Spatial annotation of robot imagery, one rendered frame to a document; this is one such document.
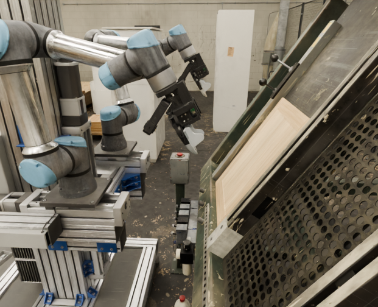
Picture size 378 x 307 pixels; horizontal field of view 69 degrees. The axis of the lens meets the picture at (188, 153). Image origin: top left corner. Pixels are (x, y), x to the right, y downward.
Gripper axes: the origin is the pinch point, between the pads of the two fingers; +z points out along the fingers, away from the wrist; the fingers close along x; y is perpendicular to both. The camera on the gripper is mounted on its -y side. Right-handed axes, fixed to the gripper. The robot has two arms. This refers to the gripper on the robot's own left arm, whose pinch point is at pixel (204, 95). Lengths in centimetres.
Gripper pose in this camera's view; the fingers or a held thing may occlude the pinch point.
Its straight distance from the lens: 147.0
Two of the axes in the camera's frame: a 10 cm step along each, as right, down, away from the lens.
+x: 0.8, -3.9, 9.2
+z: 4.7, 8.3, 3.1
